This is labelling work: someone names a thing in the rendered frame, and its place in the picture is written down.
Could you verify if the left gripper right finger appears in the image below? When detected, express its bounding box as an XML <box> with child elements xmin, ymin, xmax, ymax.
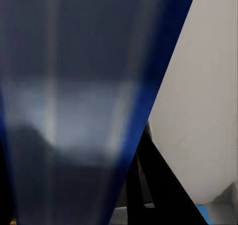
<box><xmin>126</xmin><ymin>130</ymin><xmax>206</xmax><ymax>225</ymax></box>

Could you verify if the folder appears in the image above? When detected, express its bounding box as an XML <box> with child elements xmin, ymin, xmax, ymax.
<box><xmin>0</xmin><ymin>0</ymin><xmax>193</xmax><ymax>225</ymax></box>

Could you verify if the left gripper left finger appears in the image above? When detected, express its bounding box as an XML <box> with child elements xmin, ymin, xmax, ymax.
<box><xmin>0</xmin><ymin>141</ymin><xmax>14</xmax><ymax>225</ymax></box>

